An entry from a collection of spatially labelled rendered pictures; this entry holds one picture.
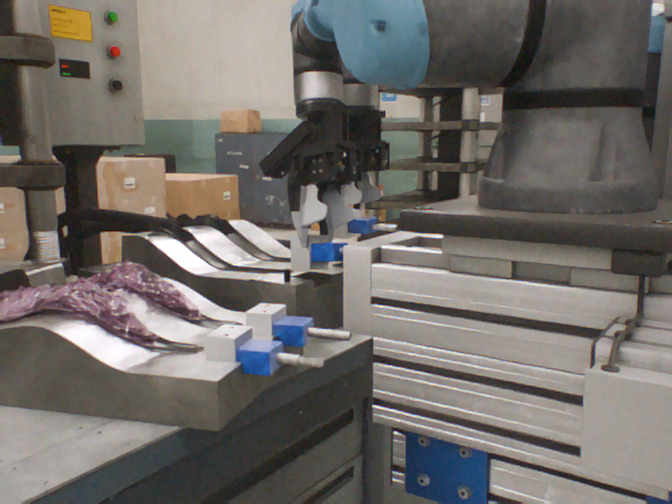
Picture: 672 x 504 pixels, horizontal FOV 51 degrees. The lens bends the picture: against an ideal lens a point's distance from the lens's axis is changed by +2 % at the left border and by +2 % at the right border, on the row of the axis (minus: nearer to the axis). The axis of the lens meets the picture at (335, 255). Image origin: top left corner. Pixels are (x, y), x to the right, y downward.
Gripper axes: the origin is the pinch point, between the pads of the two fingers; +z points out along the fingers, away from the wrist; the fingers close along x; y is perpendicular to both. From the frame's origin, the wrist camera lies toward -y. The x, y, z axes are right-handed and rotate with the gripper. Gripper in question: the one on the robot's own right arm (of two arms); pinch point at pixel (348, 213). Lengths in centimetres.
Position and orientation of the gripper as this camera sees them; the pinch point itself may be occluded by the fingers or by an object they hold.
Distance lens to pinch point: 135.8
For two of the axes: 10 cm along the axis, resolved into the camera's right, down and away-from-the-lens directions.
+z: 0.0, 9.8, 1.7
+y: 8.3, 1.0, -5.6
